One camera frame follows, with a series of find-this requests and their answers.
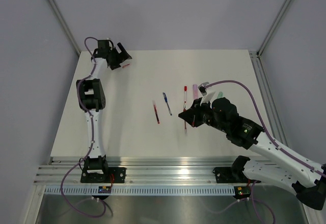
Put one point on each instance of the pink highlighter pen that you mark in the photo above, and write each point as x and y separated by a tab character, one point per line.
195	92

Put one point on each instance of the red gel pen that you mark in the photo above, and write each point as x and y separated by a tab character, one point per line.
185	123

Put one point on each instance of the white slotted cable duct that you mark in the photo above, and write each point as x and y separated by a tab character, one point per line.
143	190

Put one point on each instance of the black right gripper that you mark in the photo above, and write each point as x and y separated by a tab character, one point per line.
192	117

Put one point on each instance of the blue ballpoint pen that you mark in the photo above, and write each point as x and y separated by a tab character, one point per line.
166	101

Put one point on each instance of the green highlighter pen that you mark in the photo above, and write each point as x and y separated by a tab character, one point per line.
220	95

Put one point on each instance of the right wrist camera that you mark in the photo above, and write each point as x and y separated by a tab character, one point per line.
207	92

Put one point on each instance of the red marker pen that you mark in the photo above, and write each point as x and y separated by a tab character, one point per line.
156	112

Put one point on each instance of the right side aluminium rail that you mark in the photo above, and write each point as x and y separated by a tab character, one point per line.
270	107

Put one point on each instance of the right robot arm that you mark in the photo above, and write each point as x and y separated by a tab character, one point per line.
292	172

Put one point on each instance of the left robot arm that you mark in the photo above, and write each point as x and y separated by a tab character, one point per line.
91	98

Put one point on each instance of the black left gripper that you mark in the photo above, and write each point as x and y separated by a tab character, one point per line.
120	57

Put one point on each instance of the left aluminium frame post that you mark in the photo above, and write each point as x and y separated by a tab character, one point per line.
63	24

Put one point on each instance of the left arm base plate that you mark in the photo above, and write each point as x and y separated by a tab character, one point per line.
109	175

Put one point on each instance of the aluminium frame post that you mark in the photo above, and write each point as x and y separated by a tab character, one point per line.
63	24
285	6

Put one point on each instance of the white red marker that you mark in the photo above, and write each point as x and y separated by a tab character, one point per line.
185	94

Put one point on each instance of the aluminium rail base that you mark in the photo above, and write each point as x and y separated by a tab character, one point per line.
143	170

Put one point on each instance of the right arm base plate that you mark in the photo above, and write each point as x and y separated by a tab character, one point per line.
231	175

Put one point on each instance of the right aluminium frame post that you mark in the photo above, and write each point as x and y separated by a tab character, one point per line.
285	6

